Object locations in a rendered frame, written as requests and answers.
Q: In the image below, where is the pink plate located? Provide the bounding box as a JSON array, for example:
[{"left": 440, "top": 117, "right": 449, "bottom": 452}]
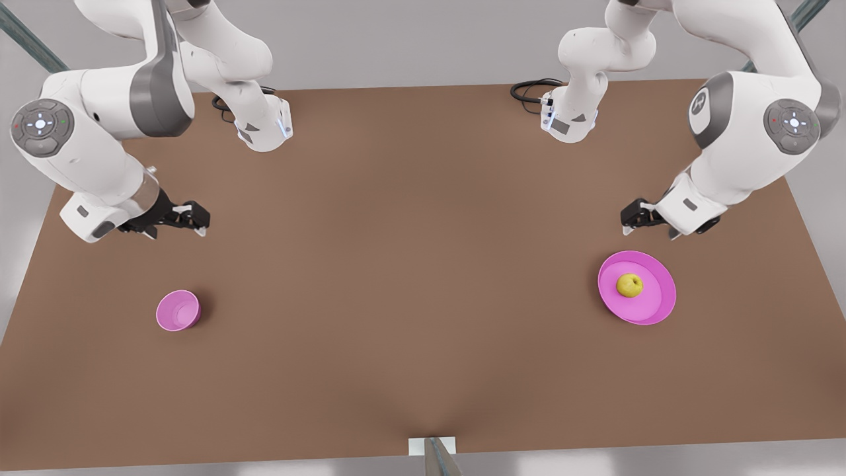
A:
[{"left": 597, "top": 251, "right": 677, "bottom": 326}]

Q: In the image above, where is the pink bowl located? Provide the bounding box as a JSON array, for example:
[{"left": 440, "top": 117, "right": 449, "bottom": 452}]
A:
[{"left": 156, "top": 290, "right": 201, "bottom": 333}]

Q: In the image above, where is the black cable loop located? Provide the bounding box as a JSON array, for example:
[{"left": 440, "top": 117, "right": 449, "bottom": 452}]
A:
[
  {"left": 211, "top": 86, "right": 278, "bottom": 124},
  {"left": 510, "top": 78, "right": 566, "bottom": 114}
]

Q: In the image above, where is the silver frame post with foot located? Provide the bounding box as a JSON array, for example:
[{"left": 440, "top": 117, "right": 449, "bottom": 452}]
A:
[{"left": 408, "top": 436, "right": 465, "bottom": 476}]

